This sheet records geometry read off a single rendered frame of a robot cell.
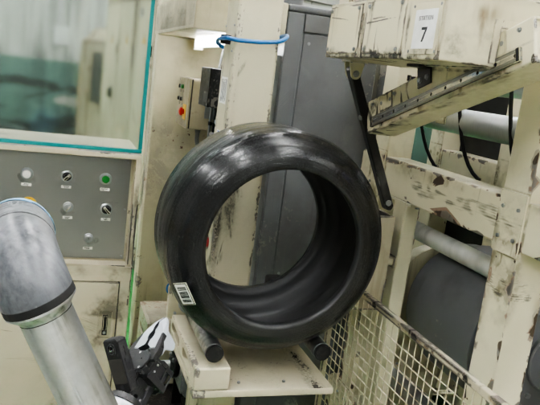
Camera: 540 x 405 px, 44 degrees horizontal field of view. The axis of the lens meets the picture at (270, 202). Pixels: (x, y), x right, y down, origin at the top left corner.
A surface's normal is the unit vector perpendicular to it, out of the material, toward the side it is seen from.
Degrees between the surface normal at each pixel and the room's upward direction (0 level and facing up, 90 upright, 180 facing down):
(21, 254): 49
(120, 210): 90
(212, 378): 90
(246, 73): 90
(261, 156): 80
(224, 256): 90
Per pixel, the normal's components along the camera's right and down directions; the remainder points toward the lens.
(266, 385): 0.12, -0.98
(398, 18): -0.95, -0.06
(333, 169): 0.39, 0.05
